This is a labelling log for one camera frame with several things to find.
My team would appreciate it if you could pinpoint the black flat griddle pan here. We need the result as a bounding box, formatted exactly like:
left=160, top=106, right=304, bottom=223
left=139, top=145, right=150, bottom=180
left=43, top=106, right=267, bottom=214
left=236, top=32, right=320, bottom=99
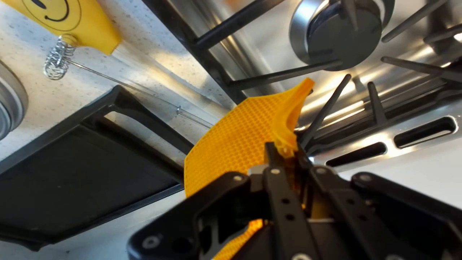
left=0, top=86, right=194, bottom=252

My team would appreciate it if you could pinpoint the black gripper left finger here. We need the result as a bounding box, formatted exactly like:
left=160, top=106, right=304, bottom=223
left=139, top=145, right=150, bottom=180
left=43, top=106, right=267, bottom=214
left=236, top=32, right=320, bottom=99
left=126, top=142, right=320, bottom=260

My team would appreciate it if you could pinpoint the yellow smiley face item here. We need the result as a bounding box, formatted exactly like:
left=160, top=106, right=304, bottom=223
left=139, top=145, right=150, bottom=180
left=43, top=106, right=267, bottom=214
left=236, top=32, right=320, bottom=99
left=4, top=0, right=121, bottom=57

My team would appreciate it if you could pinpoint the orange honeycomb silicone coaster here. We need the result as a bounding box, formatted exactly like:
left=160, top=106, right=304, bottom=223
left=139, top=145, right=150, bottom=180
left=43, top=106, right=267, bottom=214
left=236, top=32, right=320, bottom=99
left=183, top=77, right=316, bottom=260

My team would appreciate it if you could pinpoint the black cast iron grate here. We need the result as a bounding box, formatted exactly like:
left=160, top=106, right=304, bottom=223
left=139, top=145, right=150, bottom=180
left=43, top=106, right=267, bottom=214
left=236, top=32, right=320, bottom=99
left=141, top=0, right=462, bottom=154

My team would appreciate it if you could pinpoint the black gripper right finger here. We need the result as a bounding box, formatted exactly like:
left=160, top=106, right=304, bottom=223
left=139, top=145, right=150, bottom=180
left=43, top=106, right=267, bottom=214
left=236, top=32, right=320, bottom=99
left=294, top=147, right=462, bottom=260

